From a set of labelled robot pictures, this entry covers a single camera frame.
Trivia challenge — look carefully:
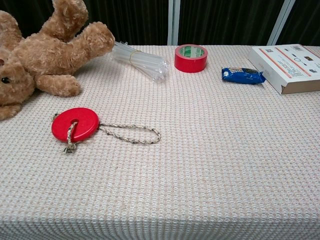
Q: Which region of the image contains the beige woven tablecloth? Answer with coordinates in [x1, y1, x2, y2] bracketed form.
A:
[0, 44, 320, 240]

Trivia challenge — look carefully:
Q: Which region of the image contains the straight aluminium frame post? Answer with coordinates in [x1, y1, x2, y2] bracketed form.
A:
[167, 0, 181, 46]

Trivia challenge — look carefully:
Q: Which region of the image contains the red tape roll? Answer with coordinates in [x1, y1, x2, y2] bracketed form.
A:
[174, 44, 208, 74]

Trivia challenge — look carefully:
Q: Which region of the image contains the brown teddy bear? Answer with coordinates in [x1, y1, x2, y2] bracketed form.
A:
[0, 0, 116, 121]

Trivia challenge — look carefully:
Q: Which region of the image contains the blue cookie packet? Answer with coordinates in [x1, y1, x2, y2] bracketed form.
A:
[221, 66, 267, 85]

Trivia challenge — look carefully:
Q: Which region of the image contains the black curtain panel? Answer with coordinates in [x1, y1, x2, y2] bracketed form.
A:
[177, 0, 286, 46]
[74, 0, 169, 46]
[276, 0, 320, 47]
[0, 0, 55, 40]

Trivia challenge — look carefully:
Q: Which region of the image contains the bundle of clear sticks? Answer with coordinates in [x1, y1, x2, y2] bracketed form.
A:
[111, 41, 170, 83]

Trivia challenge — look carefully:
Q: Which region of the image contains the white cardboard box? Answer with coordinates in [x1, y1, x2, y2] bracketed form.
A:
[247, 44, 320, 95]

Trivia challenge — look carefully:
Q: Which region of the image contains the red disc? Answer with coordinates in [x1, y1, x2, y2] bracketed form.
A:
[51, 107, 100, 144]

